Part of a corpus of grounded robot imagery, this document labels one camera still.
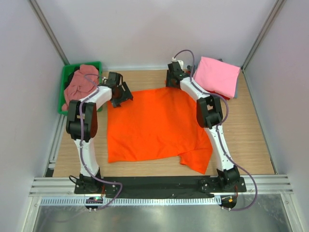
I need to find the aluminium frame rail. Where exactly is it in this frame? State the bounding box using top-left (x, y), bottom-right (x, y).
top-left (29, 177), bottom-right (75, 196)

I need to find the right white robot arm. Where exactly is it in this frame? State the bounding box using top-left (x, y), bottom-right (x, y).
top-left (166, 59), bottom-right (240, 191)

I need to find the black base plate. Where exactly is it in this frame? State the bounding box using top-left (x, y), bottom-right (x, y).
top-left (69, 175), bottom-right (247, 198)

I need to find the folded pink t shirt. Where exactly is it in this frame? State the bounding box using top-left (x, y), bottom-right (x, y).
top-left (192, 56), bottom-right (241, 100)

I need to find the green plastic bin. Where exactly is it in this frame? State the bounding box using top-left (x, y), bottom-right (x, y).
top-left (58, 61), bottom-right (102, 116)

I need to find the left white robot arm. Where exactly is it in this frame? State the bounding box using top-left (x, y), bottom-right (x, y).
top-left (66, 72), bottom-right (133, 194)

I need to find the crumpled dusty pink shirt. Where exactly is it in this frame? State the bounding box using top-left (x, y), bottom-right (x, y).
top-left (61, 64), bottom-right (99, 111)

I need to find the orange t shirt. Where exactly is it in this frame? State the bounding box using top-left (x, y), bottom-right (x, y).
top-left (107, 87), bottom-right (213, 174)

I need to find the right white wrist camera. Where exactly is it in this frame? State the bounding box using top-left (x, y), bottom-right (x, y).
top-left (171, 58), bottom-right (184, 70)

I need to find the white slotted cable duct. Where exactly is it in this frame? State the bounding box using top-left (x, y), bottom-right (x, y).
top-left (41, 196), bottom-right (221, 206)

